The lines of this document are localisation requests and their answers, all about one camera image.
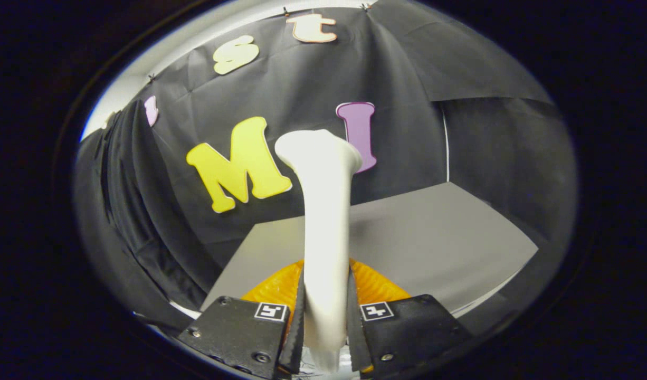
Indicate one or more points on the black jacket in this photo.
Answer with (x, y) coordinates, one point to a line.
(128, 190)

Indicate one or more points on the white garment steamer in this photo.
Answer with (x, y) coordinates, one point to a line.
(326, 221)

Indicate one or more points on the grey cabinet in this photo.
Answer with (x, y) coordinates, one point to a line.
(434, 237)

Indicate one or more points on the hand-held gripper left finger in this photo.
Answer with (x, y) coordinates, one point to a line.
(297, 327)

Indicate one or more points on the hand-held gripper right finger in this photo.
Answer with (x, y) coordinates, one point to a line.
(354, 332)

